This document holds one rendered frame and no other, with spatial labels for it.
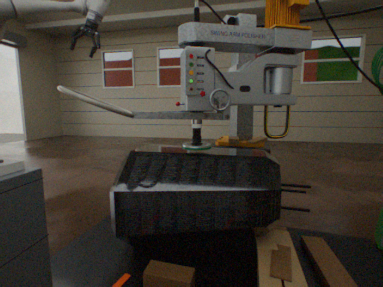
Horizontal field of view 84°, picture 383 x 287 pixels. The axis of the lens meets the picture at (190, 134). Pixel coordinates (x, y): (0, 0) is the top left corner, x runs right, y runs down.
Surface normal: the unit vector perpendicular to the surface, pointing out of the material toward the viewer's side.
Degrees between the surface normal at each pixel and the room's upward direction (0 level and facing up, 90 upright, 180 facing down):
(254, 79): 90
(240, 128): 90
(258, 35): 90
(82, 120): 90
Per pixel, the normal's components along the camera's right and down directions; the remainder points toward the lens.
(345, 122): -0.20, 0.12
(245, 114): 0.22, 0.12
